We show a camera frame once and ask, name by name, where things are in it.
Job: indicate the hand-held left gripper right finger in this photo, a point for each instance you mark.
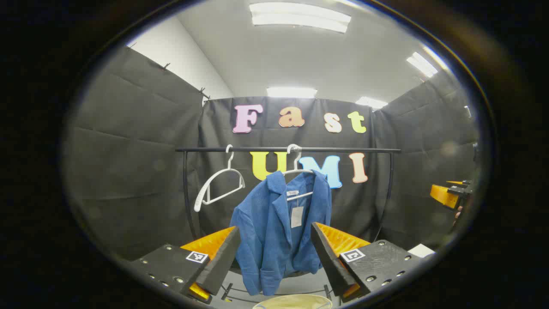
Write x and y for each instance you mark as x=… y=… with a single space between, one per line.
x=330 y=262

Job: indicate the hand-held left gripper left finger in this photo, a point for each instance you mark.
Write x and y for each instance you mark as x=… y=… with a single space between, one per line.
x=223 y=266

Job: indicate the white plastic clothes hanger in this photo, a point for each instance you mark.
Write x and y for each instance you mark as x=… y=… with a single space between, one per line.
x=296 y=171
x=223 y=174

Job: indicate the large ceiling light panel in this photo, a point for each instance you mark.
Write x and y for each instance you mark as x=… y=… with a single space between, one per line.
x=300 y=16

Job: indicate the black backdrop cloth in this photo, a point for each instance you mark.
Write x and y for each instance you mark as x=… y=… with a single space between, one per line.
x=141 y=163

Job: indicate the black metal clothes rack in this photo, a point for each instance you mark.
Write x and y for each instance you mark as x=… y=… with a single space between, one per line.
x=257 y=149

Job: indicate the beige round laundry hamper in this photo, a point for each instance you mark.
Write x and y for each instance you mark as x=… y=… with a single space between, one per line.
x=294 y=302

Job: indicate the grey white cabinet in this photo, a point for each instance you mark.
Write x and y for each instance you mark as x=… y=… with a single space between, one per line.
x=421 y=250

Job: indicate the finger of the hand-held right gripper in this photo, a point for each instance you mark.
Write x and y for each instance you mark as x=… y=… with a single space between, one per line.
x=459 y=183
x=444 y=195

